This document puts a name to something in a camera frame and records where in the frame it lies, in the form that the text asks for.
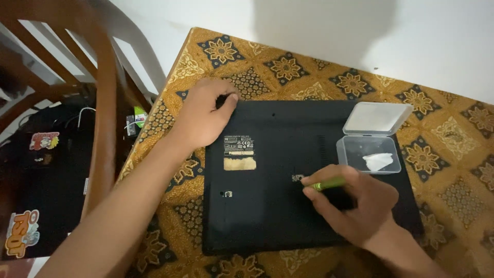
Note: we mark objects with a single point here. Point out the small black adapter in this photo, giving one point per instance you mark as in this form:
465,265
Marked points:
131,125

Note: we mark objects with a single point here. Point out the brown wooden chair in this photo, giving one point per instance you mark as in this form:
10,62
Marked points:
106,116

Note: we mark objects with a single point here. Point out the person's left hand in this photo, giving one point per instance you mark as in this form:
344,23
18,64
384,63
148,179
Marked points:
197,116

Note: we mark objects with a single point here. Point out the black case with stickers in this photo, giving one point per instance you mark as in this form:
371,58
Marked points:
50,181

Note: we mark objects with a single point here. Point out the person's right hand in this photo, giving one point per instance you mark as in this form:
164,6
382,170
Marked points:
366,208

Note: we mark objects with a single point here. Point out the clear plastic box with lid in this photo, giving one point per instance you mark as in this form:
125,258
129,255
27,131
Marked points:
370,131

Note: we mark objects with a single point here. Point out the brown batik tablecloth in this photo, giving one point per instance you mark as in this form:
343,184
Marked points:
293,69

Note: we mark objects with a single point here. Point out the green white packet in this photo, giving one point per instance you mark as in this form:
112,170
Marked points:
140,116

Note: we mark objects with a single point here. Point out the black laptop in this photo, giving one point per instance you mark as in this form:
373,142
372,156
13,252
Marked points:
270,216

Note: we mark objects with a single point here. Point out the white tissue piece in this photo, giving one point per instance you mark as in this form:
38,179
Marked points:
377,161

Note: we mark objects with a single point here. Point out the green black screwdriver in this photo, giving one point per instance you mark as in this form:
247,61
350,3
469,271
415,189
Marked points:
328,184

